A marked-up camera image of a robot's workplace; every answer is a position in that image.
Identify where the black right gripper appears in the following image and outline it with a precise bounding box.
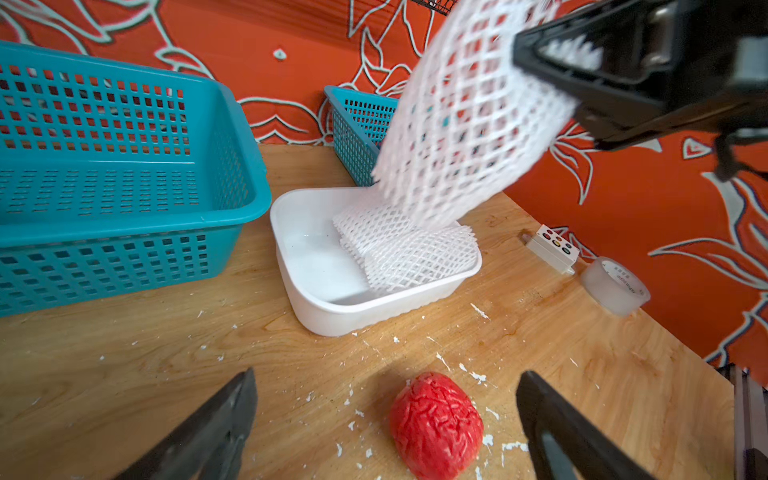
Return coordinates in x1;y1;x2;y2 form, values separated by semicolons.
512;1;767;180

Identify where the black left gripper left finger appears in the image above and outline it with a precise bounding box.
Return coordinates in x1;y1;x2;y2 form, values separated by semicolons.
117;368;258;479

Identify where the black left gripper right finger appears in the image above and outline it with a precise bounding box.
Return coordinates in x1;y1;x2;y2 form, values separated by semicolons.
516;370;652;479

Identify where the netted apple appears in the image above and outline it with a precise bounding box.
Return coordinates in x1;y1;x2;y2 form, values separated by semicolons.
389;372;484;480

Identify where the white foam net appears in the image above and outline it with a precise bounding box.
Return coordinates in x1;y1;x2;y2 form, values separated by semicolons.
332;197;477;293
372;1;577;229

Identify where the clear tape roll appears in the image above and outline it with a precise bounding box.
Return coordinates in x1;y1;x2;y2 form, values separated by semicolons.
579;257;651;317

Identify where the white plastic tray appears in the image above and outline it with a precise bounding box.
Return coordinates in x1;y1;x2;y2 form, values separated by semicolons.
270;187;482;337

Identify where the white button control box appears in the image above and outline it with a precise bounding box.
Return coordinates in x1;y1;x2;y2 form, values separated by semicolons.
519;224;580;276

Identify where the teal right plastic basket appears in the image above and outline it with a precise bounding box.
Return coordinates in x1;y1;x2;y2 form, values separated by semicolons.
324;86;398;187

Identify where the teal plastic basket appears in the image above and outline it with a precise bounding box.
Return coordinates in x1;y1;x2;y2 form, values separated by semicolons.
324;86;398;187
1;42;272;316

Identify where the teal left plastic basket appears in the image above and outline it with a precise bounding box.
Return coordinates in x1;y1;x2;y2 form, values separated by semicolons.
1;42;272;316

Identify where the black wire wall basket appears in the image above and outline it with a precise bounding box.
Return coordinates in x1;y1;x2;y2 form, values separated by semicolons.
412;0;457;16

